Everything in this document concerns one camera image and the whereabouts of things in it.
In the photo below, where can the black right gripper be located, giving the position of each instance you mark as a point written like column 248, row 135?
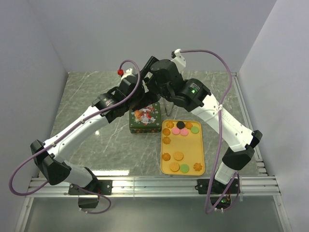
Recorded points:
column 149, row 85

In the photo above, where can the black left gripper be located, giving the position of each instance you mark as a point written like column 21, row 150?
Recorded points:
column 149, row 98

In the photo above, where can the gold tin lid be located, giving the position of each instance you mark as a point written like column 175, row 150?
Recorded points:
column 149, row 115

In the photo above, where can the metal serving tongs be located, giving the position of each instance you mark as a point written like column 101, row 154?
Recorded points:
column 168, row 107

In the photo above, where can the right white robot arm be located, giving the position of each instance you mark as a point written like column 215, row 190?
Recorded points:
column 197, row 99

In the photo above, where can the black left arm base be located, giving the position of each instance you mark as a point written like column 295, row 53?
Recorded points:
column 103, row 187

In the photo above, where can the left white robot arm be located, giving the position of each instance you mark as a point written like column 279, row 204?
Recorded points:
column 51, row 156

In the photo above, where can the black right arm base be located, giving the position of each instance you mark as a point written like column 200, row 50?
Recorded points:
column 217, row 187

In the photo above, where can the green christmas cookie tin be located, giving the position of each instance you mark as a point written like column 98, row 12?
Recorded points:
column 145, row 128

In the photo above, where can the round brown cookie top-left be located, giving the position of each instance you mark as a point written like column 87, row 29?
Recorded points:
column 166, row 132

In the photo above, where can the pink round cookie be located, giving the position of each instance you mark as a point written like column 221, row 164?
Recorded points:
column 184, row 132
column 176, row 131

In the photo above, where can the orange flower cookie middle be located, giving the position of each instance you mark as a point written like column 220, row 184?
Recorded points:
column 166, row 140

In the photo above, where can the orange flower cookie top-right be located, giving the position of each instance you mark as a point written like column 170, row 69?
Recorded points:
column 188, row 125

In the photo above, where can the green round cookie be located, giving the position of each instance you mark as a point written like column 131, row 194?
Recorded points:
column 194, row 130
column 184, row 168

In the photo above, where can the swirl butter cookie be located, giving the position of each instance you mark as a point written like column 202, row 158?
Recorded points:
column 166, row 157

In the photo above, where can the yellow cookie tray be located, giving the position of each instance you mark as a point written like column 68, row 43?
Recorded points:
column 191, row 146

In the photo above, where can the round dotted biscuit middle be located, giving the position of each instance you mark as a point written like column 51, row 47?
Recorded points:
column 178, row 156

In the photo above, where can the round dotted biscuit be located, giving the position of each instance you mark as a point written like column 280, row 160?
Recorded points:
column 174, row 167
column 178, row 156

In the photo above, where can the round dotted biscuit bottom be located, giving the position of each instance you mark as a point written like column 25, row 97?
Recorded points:
column 174, row 167

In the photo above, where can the orange flower cookie bottom-right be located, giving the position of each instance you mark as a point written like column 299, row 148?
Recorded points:
column 198, row 167

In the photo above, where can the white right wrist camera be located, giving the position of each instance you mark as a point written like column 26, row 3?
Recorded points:
column 179, row 60

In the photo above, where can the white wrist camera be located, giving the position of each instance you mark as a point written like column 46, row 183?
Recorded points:
column 123, row 74
column 179, row 60

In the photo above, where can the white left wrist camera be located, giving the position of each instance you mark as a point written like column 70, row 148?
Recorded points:
column 123, row 74

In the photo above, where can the aluminium frame rail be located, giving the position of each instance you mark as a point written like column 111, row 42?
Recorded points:
column 181, row 186

